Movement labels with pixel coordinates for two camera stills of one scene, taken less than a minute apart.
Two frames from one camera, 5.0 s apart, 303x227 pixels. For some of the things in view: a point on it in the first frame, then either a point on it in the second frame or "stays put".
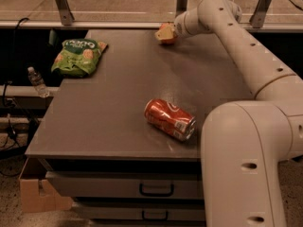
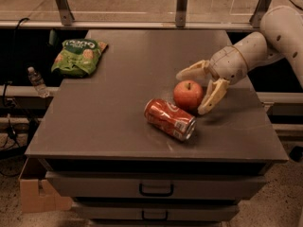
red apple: (167, 42) → (187, 95)
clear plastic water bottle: (38, 81) stays put
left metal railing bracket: (62, 3) stays put
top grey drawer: (115, 184) stays put
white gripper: (181, 27) → (224, 63)
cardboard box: (31, 200) stays put
